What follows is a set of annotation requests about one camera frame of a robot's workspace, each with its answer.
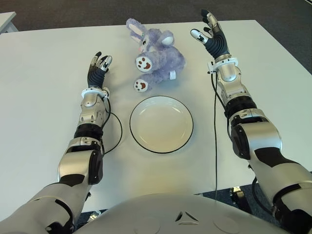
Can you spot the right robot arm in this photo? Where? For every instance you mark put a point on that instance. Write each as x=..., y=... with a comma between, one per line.
x=258, y=136

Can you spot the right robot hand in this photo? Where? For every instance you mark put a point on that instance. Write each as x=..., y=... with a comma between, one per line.
x=218, y=44

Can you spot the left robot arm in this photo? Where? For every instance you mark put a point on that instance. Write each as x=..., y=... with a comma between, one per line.
x=90, y=100

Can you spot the grey side table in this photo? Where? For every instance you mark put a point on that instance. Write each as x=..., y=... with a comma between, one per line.
x=6, y=22

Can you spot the purple plush bunny doll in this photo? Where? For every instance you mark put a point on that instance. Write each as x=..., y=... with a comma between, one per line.
x=163, y=58

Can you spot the white plate black rim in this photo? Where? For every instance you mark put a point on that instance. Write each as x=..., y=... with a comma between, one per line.
x=161, y=126

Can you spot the grey robot torso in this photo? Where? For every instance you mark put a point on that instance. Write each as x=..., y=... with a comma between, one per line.
x=170, y=214

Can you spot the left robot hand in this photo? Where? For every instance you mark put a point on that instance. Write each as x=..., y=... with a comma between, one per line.
x=96, y=75

